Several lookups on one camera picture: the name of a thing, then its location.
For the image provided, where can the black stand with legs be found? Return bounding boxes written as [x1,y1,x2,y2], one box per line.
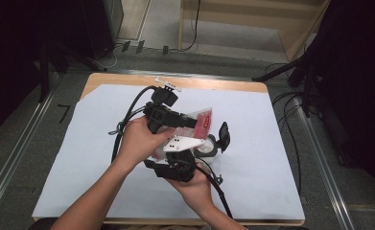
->
[36,37,109,104]

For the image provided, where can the black cabinet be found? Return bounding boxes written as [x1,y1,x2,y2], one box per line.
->
[79,0,126,60]

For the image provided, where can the person's right hand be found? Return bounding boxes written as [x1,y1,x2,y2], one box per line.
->
[165,164,216,211]

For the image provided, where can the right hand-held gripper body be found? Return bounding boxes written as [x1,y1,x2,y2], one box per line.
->
[162,136,206,183]

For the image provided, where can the left hand-held gripper black cable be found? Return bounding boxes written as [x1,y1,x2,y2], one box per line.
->
[107,85,158,164]

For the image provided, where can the metal floor rail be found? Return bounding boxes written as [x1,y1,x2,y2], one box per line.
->
[0,89,59,222]
[294,95,356,230]

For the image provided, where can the white paper sheet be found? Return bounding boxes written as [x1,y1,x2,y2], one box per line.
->
[31,83,306,221]

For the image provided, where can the hanging black cable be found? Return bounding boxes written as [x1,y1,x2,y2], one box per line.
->
[178,0,202,53]

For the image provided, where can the white cable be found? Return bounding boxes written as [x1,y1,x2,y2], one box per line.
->
[104,43,123,70]

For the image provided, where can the person's left hand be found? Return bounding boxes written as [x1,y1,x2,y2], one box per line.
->
[116,115,176,168]

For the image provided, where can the red and white refill pouch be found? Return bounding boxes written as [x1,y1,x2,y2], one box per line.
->
[151,107,214,161]

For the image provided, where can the black floor cables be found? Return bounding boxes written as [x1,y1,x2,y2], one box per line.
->
[265,61,305,196]

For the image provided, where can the black tripod stand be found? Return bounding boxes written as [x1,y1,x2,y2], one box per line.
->
[251,47,324,119]

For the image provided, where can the light wooden frame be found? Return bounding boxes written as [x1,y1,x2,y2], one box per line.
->
[177,0,332,63]

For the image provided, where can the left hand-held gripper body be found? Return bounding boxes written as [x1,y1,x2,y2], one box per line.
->
[143,77,183,135]

